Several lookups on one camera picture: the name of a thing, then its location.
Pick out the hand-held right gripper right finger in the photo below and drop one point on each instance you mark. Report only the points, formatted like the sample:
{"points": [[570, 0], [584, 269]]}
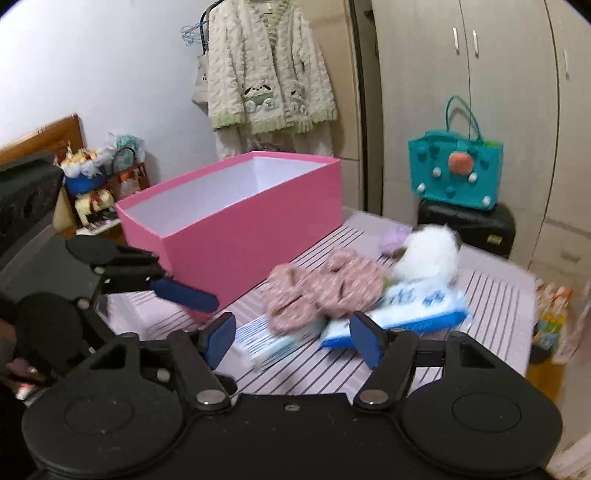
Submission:
{"points": [[364, 342]]}

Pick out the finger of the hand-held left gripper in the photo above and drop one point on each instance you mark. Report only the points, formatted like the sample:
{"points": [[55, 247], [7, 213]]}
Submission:
{"points": [[184, 295]]}

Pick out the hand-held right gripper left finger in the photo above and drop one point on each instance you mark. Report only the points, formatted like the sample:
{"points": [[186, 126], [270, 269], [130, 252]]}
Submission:
{"points": [[220, 339]]}

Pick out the white striped tissue pack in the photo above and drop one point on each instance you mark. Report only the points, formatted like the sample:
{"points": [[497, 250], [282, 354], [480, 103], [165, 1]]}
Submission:
{"points": [[277, 344]]}

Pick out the blue tissue pack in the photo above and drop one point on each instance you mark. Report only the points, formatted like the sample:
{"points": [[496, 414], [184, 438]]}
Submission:
{"points": [[415, 314]]}

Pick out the pink floral scrunchie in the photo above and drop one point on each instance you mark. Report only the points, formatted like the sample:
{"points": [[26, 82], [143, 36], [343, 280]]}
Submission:
{"points": [[323, 286]]}

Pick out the pink cardboard box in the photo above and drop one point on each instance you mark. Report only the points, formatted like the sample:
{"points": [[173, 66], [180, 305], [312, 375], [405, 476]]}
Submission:
{"points": [[258, 230]]}

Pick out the person's left hand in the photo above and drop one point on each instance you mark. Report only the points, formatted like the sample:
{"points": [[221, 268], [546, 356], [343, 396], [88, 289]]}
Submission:
{"points": [[23, 369]]}

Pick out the cream gift bag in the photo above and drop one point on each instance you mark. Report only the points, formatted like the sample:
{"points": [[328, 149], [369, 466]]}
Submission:
{"points": [[94, 205]]}

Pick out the wooden headboard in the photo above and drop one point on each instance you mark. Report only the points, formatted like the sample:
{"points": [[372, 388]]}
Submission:
{"points": [[41, 138]]}

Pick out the wooden nightstand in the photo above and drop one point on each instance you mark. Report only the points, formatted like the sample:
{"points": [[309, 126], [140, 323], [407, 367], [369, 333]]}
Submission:
{"points": [[104, 233]]}

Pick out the orange drink bottle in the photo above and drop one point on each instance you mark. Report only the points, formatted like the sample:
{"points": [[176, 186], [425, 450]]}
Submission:
{"points": [[129, 183]]}

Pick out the purple plush toy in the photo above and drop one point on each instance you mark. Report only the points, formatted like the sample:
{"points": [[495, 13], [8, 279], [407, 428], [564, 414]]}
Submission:
{"points": [[392, 240]]}

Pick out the white plush toy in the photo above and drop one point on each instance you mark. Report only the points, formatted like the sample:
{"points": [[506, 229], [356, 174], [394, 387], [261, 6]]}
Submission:
{"points": [[431, 254]]}

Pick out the brown woven basket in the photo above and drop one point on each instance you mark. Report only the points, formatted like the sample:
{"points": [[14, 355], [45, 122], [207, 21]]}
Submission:
{"points": [[131, 164]]}

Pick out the white green plastic bag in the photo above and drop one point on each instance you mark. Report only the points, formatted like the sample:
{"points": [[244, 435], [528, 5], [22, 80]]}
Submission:
{"points": [[127, 141]]}

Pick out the black suitcase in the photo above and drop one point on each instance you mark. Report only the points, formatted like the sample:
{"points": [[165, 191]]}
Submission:
{"points": [[466, 226]]}

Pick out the colourful snack bag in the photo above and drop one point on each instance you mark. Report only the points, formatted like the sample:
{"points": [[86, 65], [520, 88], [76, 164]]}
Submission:
{"points": [[551, 314]]}

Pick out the teal felt handbag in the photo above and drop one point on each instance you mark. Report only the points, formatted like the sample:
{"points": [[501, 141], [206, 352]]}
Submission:
{"points": [[457, 170]]}

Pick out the blue clothes hanger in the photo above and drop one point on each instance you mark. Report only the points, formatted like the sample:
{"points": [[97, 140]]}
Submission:
{"points": [[190, 34]]}

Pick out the white fleece pajama jacket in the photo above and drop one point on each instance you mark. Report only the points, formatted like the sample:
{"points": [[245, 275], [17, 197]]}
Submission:
{"points": [[258, 69]]}

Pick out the black clothes hanger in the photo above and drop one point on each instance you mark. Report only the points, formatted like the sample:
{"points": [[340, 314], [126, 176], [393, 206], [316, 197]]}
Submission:
{"points": [[207, 11]]}

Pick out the beige wardrobe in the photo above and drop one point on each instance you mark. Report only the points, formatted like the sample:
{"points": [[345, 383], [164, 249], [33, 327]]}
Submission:
{"points": [[517, 115]]}

